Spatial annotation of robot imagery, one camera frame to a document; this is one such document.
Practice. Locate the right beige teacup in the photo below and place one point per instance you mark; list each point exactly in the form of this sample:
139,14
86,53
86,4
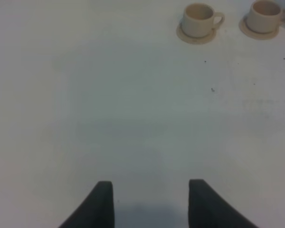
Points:
265,16

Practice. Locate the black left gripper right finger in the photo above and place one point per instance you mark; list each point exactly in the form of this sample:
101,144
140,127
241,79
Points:
208,210

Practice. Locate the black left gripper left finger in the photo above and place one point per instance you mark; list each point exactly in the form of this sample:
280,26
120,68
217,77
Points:
96,211

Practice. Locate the right beige cup saucer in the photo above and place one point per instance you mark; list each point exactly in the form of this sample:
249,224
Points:
254,35

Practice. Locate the beige teacup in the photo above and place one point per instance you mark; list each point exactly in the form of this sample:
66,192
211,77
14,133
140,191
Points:
200,19
265,16

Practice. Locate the left beige cup saucer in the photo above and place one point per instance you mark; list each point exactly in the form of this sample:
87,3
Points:
195,41

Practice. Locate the beige cup saucer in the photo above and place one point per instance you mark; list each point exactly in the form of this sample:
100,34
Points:
195,41
254,35

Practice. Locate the left beige teacup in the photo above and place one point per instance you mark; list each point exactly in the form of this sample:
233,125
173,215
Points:
200,19

